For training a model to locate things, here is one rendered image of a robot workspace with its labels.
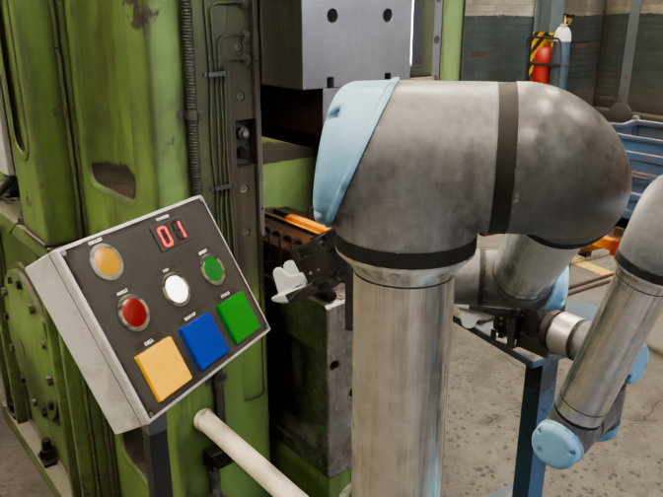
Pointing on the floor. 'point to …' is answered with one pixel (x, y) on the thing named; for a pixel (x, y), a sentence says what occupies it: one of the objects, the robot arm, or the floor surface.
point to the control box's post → (158, 458)
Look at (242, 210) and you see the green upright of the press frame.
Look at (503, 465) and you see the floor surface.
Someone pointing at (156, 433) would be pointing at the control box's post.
